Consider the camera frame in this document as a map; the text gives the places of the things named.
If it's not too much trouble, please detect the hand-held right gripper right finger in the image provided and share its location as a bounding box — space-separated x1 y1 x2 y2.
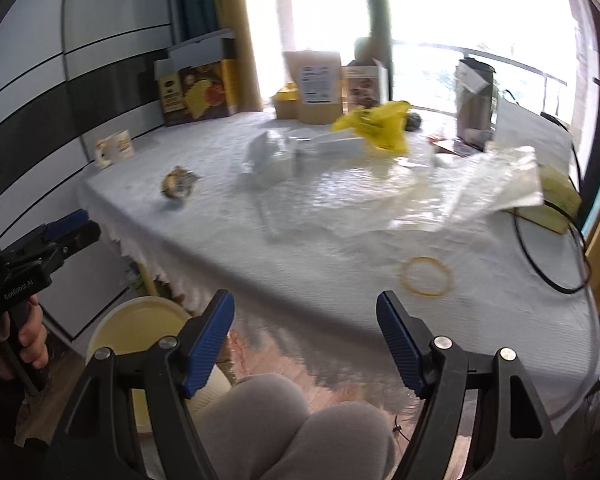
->
376 290 568 480

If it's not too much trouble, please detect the balcony railing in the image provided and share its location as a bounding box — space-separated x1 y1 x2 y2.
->
392 40 566 91

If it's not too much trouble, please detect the pale yellow waste bin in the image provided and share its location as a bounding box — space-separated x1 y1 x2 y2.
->
85 296 233 433

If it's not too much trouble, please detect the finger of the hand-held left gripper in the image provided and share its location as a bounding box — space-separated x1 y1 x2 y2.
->
42 209 93 241
55 220 102 261

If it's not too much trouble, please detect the kraft paper pouch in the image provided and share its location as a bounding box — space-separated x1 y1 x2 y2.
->
282 51 343 125

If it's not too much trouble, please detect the person's right leg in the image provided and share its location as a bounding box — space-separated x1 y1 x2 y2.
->
280 402 397 480

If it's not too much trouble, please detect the person's left hand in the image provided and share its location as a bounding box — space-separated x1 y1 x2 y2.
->
0 304 49 380

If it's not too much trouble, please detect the pale yellow flat box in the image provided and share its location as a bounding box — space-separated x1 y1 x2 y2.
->
517 165 583 235

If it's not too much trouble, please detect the gold wrapper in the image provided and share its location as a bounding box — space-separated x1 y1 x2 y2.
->
161 165 203 200

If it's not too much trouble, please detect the white flat panel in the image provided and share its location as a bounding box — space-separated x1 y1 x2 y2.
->
495 97 573 166

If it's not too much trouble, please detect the clear plastic packaging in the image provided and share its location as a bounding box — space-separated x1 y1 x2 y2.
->
240 127 331 188

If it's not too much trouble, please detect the white fringed tablecloth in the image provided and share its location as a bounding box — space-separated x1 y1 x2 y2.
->
77 110 600 433

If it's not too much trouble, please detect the tan rubber band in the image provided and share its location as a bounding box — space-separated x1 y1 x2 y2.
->
397 256 455 297

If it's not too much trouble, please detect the open cardboard tray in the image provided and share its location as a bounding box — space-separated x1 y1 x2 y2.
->
271 87 301 120

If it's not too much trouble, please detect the clear plastic wrap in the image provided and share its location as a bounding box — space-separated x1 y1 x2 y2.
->
260 145 546 241

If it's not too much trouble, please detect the dark window post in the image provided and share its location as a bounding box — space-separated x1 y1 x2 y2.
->
369 0 393 106

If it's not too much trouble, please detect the yellow table leg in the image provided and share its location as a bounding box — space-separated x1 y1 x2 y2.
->
139 260 162 301

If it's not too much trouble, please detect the yellow curtain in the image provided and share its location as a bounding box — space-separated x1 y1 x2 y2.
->
210 0 266 111

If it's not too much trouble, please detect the person's left leg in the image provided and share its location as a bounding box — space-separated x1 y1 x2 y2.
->
192 374 311 480

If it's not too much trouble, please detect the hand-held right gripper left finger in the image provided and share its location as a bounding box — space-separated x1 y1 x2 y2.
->
45 289 236 480

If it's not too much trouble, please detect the yellow plastic bag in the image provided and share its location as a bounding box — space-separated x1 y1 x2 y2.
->
331 101 412 153

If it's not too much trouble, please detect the teal curtain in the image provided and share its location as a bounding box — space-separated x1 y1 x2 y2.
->
172 0 221 46

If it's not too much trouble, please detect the white mug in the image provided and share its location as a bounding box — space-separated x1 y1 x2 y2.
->
94 129 136 168

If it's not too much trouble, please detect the brown yellow cracker box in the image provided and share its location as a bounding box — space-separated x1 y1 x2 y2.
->
153 30 241 127

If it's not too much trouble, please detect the steel kettle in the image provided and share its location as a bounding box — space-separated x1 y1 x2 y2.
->
455 58 498 143

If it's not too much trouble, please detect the person's leg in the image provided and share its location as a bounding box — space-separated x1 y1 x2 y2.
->
280 402 397 480
192 374 311 480

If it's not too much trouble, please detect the small printed box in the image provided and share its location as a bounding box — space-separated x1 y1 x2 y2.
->
342 58 390 111

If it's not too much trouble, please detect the black cable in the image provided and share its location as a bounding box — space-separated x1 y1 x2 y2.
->
502 90 593 295

